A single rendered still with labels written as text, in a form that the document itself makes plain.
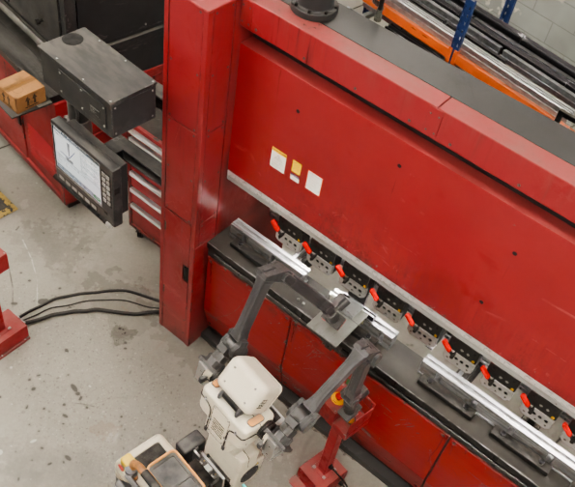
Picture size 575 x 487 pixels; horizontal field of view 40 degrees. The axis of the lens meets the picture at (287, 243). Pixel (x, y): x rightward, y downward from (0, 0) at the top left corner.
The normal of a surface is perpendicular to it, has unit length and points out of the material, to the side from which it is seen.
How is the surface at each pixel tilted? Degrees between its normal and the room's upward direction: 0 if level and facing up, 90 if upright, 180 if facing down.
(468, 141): 90
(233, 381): 48
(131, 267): 0
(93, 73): 0
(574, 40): 90
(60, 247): 0
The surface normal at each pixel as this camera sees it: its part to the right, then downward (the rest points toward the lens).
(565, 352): -0.63, 0.52
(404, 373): 0.13, -0.66
